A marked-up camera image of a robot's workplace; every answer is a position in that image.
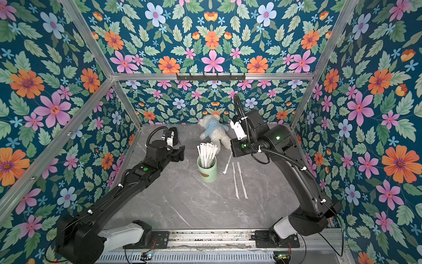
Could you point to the white straw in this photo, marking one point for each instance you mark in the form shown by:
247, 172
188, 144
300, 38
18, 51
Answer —
242, 180
235, 181
227, 164

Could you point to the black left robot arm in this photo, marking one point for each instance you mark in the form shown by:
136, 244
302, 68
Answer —
82, 239

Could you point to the bundle of wrapped straws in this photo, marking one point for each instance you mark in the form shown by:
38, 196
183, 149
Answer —
207, 152

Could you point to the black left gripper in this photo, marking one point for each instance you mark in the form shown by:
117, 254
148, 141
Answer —
177, 158

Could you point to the white teddy bear blue shirt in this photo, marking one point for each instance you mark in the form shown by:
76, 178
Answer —
215, 130

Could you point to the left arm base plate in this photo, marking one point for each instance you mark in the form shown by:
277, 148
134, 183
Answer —
153, 240

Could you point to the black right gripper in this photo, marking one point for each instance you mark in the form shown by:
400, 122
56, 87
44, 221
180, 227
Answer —
247, 119

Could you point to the green metal straw cup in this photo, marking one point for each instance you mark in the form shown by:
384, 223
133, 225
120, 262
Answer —
208, 175

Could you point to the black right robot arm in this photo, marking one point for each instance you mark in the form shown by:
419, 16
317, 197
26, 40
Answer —
253, 136

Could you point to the black wall hook rail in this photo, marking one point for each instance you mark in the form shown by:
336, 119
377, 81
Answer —
210, 77

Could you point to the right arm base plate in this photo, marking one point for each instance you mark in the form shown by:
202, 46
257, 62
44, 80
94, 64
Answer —
266, 239

